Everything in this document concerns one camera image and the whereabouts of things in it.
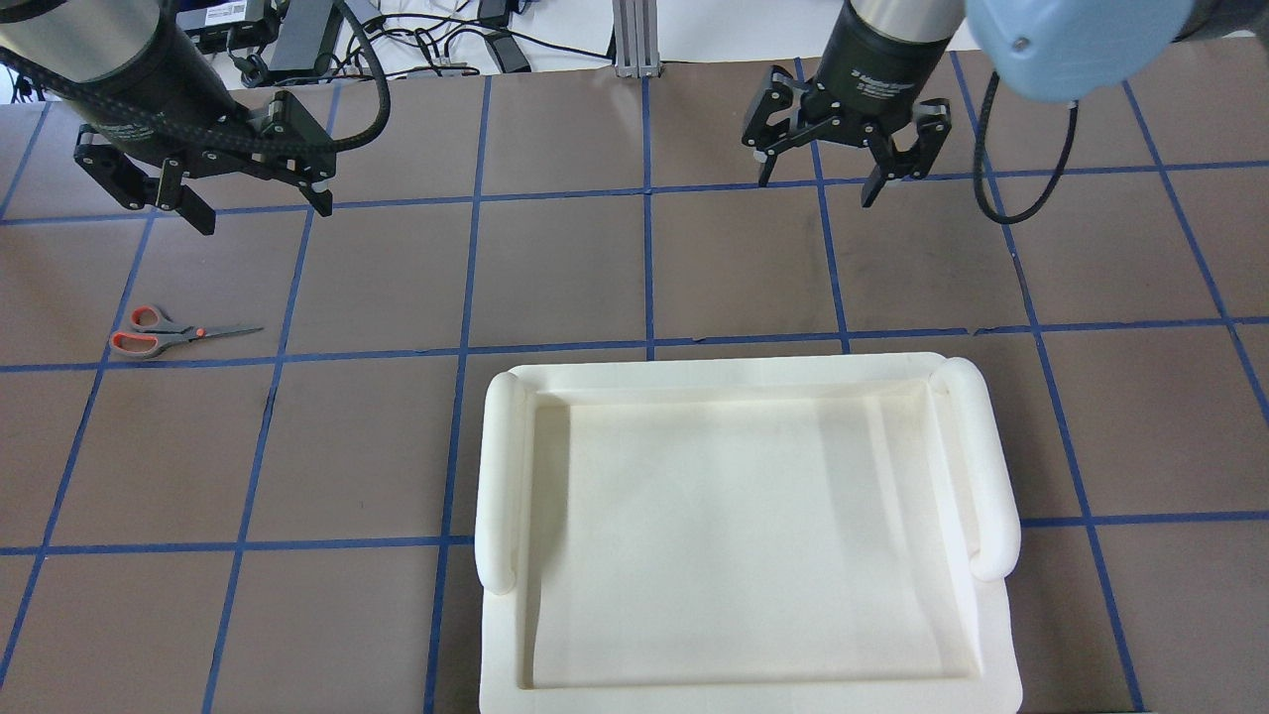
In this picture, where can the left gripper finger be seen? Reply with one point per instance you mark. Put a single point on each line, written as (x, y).
(314, 186)
(192, 209)

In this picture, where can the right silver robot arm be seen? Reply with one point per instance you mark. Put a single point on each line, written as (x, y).
(879, 55)

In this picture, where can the white foam tray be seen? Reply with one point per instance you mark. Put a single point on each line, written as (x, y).
(811, 534)

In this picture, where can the aluminium frame post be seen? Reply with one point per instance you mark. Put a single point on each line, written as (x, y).
(635, 38)

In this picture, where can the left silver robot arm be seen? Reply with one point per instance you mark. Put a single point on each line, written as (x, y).
(133, 51)

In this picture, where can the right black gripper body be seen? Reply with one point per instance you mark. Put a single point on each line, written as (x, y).
(880, 61)

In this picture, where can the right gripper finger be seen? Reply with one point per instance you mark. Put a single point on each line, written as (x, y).
(774, 140)
(889, 164)

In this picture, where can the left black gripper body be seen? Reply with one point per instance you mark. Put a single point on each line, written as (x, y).
(149, 109)

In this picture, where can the grey orange scissors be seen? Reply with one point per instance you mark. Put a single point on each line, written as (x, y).
(150, 332)

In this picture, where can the black power adapter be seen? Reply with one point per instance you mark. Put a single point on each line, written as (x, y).
(305, 46)

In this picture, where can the black electronics box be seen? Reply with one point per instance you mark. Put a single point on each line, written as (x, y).
(217, 26)

